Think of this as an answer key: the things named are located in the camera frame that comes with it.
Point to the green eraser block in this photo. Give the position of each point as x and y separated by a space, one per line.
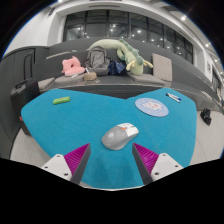
61 100

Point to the round light blue mouse pad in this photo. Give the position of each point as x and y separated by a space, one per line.
151 107

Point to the white marker with blue cap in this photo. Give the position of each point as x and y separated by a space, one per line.
174 97

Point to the tan round roll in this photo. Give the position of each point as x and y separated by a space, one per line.
90 76

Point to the black suitcase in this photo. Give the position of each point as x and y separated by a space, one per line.
23 95

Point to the grey flat seat cushion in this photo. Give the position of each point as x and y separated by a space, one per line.
146 79

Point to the green dragon plush toy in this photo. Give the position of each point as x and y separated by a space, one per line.
128 55

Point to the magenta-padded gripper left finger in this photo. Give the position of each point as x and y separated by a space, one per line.
68 166

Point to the dark glass window wall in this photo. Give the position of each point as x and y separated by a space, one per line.
126 28

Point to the grey and white computer mouse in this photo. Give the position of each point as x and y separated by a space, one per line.
116 136

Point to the grey round seat cushion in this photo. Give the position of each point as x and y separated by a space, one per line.
68 79

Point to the dark grey bench seating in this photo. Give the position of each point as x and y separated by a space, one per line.
110 85

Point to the black bag on floor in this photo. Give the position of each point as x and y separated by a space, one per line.
206 116

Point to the dark blue patterned bag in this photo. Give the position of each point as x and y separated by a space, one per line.
116 68

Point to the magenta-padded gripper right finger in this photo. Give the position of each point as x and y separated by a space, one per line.
160 165

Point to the pink plush toy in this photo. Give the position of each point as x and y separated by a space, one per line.
72 66

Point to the grey backpack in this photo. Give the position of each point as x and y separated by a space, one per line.
97 61

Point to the small grey seat cushion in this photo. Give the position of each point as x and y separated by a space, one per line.
45 83

